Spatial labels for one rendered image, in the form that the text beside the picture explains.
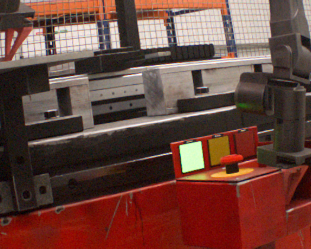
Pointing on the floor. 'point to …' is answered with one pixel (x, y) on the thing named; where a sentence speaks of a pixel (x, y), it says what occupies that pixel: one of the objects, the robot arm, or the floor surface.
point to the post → (127, 24)
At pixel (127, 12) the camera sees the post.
